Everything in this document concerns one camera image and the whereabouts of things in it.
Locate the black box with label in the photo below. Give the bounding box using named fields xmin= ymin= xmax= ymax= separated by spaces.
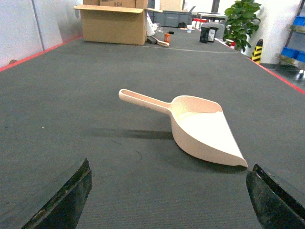
xmin=199 ymin=26 xmax=218 ymax=43

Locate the wooden brush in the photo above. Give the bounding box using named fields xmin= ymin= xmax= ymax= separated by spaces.
xmin=153 ymin=36 xmax=170 ymax=47

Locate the steel shelf rack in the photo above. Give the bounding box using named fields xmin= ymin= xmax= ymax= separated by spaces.
xmin=277 ymin=0 xmax=305 ymax=70

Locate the green potted plant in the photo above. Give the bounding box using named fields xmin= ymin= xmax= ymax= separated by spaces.
xmin=224 ymin=0 xmax=261 ymax=52

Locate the large open cardboard box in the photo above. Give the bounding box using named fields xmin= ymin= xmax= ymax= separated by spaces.
xmin=73 ymin=0 xmax=162 ymax=45

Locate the beige plastic scoop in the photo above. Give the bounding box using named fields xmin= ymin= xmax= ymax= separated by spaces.
xmin=119 ymin=89 xmax=248 ymax=167

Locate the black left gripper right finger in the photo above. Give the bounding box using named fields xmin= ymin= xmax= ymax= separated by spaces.
xmin=246 ymin=164 xmax=305 ymax=229

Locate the orange can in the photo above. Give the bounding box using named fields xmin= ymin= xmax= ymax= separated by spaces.
xmin=164 ymin=33 xmax=171 ymax=43

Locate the yellow black striped bollard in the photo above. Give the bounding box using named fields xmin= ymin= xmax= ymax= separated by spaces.
xmin=251 ymin=39 xmax=263 ymax=64

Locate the grey plastic crate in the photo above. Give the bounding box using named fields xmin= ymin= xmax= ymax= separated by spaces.
xmin=152 ymin=10 xmax=196 ymax=28

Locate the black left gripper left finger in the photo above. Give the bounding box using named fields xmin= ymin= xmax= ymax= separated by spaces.
xmin=23 ymin=158 xmax=92 ymax=229

